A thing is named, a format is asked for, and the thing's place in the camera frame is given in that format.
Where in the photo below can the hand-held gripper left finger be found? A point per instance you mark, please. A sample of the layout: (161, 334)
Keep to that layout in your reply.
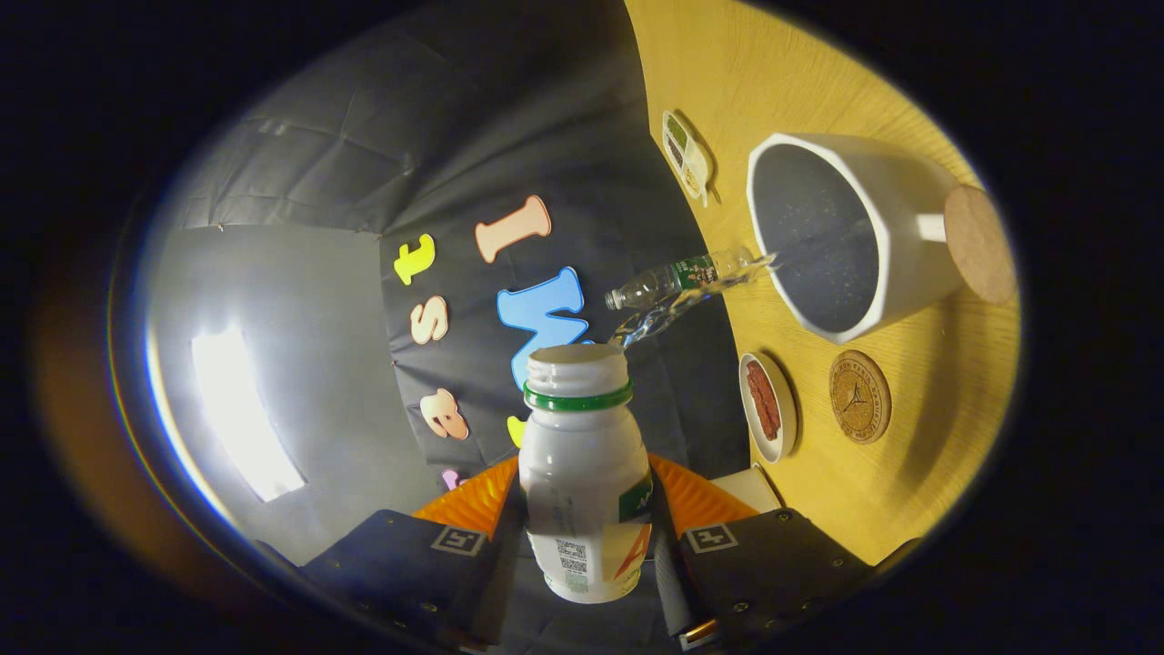
(505, 591)

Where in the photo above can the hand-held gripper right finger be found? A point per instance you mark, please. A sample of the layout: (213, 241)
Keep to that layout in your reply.
(671, 591)

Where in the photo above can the round cork coaster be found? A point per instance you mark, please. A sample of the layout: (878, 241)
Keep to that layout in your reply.
(859, 398)

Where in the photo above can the clear plastic water bottle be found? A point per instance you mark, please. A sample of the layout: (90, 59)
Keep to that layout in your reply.
(673, 277)

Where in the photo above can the cream toaster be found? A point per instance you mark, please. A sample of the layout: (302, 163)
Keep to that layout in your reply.
(750, 489)

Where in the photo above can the red sausage strip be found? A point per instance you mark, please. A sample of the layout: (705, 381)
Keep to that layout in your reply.
(764, 400)

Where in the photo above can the round white plate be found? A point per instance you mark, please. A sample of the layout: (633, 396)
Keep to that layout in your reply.
(789, 409)

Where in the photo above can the wooden table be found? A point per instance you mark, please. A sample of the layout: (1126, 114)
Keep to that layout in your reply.
(937, 382)

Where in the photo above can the pile of yellow beans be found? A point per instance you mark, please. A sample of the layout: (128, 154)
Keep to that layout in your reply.
(694, 180)

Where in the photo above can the white divided tray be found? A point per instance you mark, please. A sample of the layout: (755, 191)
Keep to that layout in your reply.
(698, 164)

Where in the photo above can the pile of dark red beans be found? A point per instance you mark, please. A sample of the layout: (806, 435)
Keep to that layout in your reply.
(675, 153)

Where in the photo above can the pile of green beans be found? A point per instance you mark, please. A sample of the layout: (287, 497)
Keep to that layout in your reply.
(677, 130)

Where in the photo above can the black backdrop cloth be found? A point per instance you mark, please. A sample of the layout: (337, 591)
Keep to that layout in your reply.
(546, 109)

